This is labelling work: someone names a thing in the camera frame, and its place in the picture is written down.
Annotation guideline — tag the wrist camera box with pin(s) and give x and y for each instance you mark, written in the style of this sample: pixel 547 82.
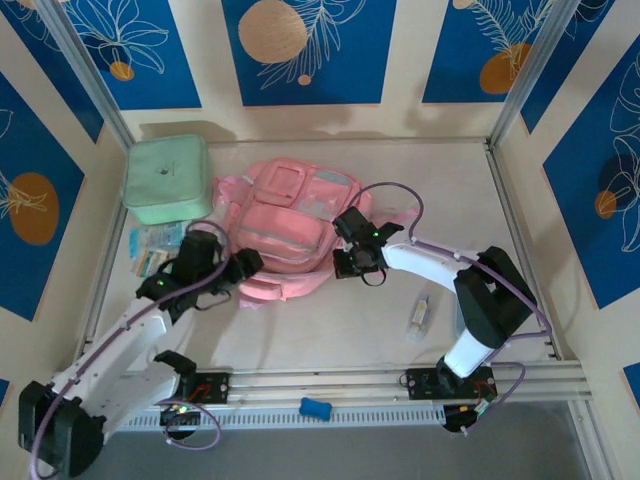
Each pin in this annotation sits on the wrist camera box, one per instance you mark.
pixel 352 222
pixel 199 257

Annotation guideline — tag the pink school backpack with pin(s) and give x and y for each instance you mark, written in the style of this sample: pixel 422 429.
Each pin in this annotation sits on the pink school backpack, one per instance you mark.
pixel 280 220

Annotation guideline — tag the clear plastic eraser packet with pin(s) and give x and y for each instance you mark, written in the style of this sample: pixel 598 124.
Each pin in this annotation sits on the clear plastic eraser packet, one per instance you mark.
pixel 422 315

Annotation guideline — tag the orange green card packet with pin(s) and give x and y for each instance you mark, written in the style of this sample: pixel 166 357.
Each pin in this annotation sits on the orange green card packet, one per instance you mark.
pixel 150 262

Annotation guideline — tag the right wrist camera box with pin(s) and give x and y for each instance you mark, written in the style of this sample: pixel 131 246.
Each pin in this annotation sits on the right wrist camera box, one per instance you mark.
pixel 352 222

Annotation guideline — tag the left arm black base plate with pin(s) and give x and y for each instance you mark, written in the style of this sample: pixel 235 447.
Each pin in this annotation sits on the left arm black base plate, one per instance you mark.
pixel 215 387

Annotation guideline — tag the aluminium frame post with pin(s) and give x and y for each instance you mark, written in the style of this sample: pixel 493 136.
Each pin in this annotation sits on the aluminium frame post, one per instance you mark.
pixel 82 70
pixel 531 70

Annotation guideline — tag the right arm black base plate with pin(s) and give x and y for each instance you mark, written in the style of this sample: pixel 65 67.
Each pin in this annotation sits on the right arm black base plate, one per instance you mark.
pixel 420 382

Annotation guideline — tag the aluminium mounting rail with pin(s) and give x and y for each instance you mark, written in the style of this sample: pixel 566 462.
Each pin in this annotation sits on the aluminium mounting rail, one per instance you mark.
pixel 325 382

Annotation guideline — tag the light blue tissue packet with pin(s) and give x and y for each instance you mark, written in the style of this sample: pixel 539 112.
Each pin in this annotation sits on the light blue tissue packet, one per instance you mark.
pixel 152 235

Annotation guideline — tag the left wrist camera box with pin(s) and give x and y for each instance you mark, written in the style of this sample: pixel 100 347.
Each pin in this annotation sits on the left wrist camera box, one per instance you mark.
pixel 199 257

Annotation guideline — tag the blue bone-shaped object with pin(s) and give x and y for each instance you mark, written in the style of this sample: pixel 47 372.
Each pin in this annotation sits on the blue bone-shaped object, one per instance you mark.
pixel 315 409

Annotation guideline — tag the mint green fabric bag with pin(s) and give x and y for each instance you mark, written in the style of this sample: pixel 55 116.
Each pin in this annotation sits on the mint green fabric bag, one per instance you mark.
pixel 165 175

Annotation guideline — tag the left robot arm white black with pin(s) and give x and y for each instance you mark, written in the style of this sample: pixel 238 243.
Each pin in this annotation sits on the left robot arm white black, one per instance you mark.
pixel 125 345

